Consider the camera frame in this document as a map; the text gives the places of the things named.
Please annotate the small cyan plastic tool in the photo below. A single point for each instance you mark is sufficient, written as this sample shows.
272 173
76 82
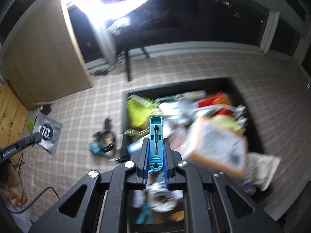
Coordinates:
156 144

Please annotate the lime green tube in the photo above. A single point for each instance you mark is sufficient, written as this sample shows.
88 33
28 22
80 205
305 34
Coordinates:
30 124

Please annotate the black foil pouch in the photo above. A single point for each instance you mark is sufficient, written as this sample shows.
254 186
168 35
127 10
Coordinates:
46 109

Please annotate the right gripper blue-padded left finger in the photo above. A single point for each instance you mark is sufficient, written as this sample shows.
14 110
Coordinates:
142 165

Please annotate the yellow-green plastic basket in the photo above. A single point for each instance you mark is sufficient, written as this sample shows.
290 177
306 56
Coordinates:
140 110

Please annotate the knotty pine wood panel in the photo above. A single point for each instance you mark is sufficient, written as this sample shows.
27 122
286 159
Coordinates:
13 116

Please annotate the black power strip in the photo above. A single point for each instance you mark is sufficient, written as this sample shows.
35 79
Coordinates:
100 72

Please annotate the light wood cabinet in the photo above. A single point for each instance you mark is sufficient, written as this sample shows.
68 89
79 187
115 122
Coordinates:
43 62

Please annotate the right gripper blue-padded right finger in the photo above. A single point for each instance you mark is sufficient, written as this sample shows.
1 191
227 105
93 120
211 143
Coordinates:
168 164

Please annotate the black storage tray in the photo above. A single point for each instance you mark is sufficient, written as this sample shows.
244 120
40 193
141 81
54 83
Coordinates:
212 200

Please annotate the red fabric pouch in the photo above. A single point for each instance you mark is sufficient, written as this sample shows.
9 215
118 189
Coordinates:
218 99

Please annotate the black ring light tripod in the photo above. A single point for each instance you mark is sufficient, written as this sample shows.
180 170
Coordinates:
127 36

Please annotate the grey foil pouch with logo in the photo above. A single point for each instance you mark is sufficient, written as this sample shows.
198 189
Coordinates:
50 131

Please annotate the orange cardboard box with label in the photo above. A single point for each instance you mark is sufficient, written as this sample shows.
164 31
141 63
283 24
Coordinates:
211 147

